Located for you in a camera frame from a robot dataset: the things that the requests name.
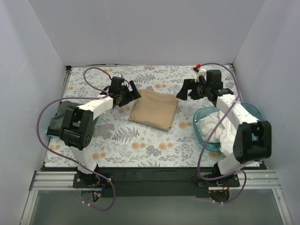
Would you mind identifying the tan t shirt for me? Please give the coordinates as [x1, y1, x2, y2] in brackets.
[128, 89, 178, 131]

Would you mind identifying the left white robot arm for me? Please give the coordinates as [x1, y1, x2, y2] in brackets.
[59, 77, 141, 188]

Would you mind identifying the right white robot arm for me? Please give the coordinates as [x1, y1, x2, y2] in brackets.
[176, 70, 272, 186]

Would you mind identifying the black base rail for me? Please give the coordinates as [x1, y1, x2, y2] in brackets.
[70, 164, 242, 197]

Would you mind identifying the white t shirt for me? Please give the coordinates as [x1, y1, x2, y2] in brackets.
[197, 111, 236, 157]

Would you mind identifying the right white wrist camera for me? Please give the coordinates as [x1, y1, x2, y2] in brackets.
[193, 64, 207, 82]

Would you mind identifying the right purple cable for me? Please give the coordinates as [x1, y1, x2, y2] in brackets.
[193, 62, 247, 204]

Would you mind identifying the dark grey folded t shirt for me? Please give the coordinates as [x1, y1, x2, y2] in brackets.
[49, 101, 70, 132]

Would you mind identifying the teal plastic basket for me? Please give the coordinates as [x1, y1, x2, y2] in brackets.
[192, 102, 262, 152]

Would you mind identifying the floral table cloth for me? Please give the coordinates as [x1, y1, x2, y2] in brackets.
[44, 65, 261, 167]

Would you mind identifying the teal folded t shirt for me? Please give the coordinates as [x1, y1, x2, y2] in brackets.
[45, 128, 59, 137]

